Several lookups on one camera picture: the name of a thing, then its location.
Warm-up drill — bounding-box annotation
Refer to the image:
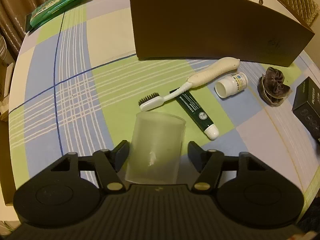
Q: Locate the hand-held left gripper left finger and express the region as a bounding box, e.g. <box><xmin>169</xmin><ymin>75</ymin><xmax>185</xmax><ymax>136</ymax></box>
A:
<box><xmin>51</xmin><ymin>140</ymin><xmax>130</xmax><ymax>194</ymax></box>

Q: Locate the dark green toothpaste tube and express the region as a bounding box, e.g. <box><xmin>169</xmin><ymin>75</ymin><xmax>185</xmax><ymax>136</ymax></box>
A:
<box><xmin>169</xmin><ymin>90</ymin><xmax>220</xmax><ymax>140</ymax></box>

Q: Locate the white electric toothbrush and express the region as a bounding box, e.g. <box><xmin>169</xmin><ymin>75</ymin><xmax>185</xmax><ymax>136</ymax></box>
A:
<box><xmin>139</xmin><ymin>57</ymin><xmax>241</xmax><ymax>112</ymax></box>

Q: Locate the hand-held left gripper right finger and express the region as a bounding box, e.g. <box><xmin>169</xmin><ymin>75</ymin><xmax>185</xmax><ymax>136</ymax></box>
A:
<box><xmin>187</xmin><ymin>141</ymin><xmax>267</xmax><ymax>195</ymax></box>

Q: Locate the translucent plastic cup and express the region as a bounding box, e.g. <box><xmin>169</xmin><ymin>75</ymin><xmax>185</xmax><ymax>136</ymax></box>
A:
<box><xmin>124</xmin><ymin>112</ymin><xmax>187</xmax><ymax>184</ymax></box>

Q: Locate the green wet wipes packet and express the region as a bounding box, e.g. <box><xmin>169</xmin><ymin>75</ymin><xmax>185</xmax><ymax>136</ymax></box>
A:
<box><xmin>25</xmin><ymin>0</ymin><xmax>89</xmax><ymax>33</ymax></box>

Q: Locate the brown hair scrunchie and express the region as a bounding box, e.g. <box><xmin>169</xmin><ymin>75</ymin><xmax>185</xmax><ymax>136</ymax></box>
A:
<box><xmin>259</xmin><ymin>67</ymin><xmax>292</xmax><ymax>107</ymax></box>

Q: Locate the white pill bottle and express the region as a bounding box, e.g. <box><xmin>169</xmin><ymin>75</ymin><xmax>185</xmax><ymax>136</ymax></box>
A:
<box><xmin>215</xmin><ymin>72</ymin><xmax>249</xmax><ymax>98</ymax></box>

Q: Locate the stack of white plates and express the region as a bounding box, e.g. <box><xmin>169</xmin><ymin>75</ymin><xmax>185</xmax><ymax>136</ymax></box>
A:
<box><xmin>0</xmin><ymin>35</ymin><xmax>8</xmax><ymax>58</ymax></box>

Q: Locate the black product box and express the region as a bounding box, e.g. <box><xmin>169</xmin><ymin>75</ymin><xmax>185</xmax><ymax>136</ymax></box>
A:
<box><xmin>291</xmin><ymin>77</ymin><xmax>320</xmax><ymax>140</ymax></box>

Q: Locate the checked tablecloth desktop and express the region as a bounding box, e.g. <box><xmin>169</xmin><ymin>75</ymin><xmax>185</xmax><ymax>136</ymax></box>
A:
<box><xmin>5</xmin><ymin>0</ymin><xmax>320</xmax><ymax>205</ymax></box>

